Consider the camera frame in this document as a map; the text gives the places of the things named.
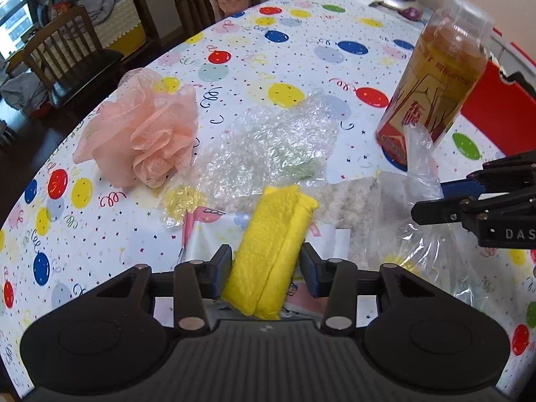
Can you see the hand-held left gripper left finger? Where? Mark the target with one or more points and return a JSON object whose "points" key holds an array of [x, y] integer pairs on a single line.
{"points": [[222, 269]]}

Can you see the red cardboard box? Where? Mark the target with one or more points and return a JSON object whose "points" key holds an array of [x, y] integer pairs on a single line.
{"points": [[494, 109]]}

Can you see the small purple cap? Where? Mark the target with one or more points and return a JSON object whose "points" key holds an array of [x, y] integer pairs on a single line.
{"points": [[412, 12]]}

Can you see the balloon print tablecloth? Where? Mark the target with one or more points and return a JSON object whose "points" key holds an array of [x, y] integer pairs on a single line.
{"points": [[293, 42]]}

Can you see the clear bubble wrap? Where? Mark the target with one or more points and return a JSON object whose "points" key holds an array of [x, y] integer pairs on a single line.
{"points": [[268, 146]]}

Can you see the large window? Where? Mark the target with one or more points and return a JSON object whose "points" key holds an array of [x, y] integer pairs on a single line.
{"points": [[10, 4]]}

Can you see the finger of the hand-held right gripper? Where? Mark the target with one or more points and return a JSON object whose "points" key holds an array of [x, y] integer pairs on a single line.
{"points": [[439, 211], [460, 187]]}

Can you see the clear plastic bag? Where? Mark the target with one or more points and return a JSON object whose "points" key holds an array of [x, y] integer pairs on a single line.
{"points": [[418, 163]]}

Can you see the amber drink bottle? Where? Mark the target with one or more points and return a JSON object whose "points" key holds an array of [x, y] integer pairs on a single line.
{"points": [[439, 79]]}

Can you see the pink mesh bath loofah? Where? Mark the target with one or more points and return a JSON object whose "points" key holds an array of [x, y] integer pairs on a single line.
{"points": [[144, 134]]}

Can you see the small wooden stool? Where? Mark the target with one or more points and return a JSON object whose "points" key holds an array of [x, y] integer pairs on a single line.
{"points": [[5, 133]]}

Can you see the wooden chair dark seat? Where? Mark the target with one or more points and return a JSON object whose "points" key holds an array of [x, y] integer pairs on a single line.
{"points": [[71, 58]]}

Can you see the pink printed plastic packet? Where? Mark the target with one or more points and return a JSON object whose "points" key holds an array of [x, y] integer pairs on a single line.
{"points": [[213, 234]]}

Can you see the grey cloth pile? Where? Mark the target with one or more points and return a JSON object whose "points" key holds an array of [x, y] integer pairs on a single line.
{"points": [[23, 92]]}

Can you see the yellow cloth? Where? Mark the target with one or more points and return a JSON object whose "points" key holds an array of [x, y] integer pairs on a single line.
{"points": [[272, 238]]}

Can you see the sofa with cream cover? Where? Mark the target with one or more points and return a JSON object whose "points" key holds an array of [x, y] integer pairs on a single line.
{"points": [[121, 12]]}

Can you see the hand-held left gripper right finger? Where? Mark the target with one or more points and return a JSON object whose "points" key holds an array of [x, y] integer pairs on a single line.
{"points": [[310, 269]]}

